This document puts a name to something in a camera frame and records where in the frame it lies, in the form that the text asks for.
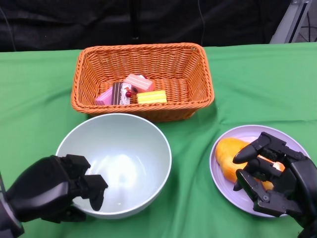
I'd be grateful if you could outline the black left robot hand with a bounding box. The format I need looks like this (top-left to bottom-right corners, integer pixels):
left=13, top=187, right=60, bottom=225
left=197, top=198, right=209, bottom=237
left=0, top=154, right=109, bottom=238

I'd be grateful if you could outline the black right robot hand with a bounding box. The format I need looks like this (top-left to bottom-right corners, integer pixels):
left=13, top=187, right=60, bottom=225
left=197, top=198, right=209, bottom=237
left=232, top=132, right=317, bottom=238

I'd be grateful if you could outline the striped croissant bread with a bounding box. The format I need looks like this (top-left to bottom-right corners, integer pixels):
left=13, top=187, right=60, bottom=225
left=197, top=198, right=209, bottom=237
left=257, top=153, right=285, bottom=191

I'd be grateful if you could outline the ring-shaped golden bread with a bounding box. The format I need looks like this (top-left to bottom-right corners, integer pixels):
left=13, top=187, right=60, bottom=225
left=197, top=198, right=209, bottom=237
left=214, top=137, right=251, bottom=183

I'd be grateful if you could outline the grey round bowl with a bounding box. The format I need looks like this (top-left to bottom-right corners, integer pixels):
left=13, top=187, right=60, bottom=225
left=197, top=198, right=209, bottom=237
left=55, top=113, right=172, bottom=220

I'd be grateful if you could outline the magenta pink cake slice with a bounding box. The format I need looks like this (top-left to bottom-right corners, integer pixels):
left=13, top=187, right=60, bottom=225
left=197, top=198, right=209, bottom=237
left=95, top=86, right=114, bottom=106

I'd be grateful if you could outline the chocolate layered cake slice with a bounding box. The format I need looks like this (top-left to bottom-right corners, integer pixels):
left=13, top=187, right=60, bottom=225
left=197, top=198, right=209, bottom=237
left=110, top=81, right=133, bottom=106

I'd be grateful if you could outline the yellow cake slice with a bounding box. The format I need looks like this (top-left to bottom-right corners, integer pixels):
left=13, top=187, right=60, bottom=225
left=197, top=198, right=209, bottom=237
left=137, top=90, right=167, bottom=105

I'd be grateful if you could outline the salmon pink cake slice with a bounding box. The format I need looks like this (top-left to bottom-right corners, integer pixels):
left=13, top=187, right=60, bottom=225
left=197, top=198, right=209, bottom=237
left=123, top=73, right=156, bottom=94

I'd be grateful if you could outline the lavender round plate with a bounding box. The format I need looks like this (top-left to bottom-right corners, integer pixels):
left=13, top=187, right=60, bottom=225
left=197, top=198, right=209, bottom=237
left=209, top=124, right=310, bottom=218

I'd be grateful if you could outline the orange wicker basket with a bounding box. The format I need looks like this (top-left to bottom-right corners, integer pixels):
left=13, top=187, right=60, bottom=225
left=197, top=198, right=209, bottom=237
left=71, top=42, right=215, bottom=122

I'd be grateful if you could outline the green tablecloth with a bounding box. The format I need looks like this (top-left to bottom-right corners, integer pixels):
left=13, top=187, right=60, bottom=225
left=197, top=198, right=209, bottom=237
left=0, top=42, right=317, bottom=238

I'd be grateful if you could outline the black backdrop cloth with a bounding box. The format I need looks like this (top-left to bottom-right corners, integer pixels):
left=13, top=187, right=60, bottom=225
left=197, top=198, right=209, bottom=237
left=0, top=0, right=290, bottom=53

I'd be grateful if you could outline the aluminium frame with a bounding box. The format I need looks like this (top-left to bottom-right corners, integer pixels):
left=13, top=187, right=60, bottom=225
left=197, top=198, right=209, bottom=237
left=268, top=0, right=317, bottom=45

